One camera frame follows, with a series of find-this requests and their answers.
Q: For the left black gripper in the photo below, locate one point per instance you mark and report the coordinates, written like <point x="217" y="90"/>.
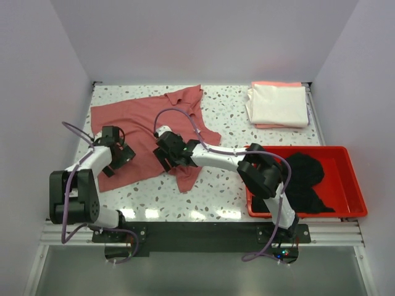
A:
<point x="126" y="154"/>

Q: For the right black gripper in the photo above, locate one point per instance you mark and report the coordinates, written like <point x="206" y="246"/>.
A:
<point x="165" y="163"/>

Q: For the pink polo shirt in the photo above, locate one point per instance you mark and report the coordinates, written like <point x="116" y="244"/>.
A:
<point x="180" y="110"/>

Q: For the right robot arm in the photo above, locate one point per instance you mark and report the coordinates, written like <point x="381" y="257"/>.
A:
<point x="265" y="175"/>

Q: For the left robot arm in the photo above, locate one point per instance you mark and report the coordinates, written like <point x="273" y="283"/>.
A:
<point x="73" y="192"/>

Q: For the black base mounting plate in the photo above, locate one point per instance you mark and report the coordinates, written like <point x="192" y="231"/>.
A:
<point x="252" y="239"/>

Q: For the folded white t shirt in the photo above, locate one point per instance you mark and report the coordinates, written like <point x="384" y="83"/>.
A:
<point x="277" y="105"/>

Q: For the folded light pink shirt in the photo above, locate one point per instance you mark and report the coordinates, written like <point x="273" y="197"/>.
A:
<point x="277" y="83"/>

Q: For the black clothes in bin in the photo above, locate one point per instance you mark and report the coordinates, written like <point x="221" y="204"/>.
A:
<point x="307" y="172"/>

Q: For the red plastic bin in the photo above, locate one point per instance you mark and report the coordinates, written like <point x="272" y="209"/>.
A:
<point x="339" y="189"/>

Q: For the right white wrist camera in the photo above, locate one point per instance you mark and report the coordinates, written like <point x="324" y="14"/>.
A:
<point x="161" y="130"/>

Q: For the aluminium front rail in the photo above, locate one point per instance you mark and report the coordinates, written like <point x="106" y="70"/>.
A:
<point x="323" y="233"/>

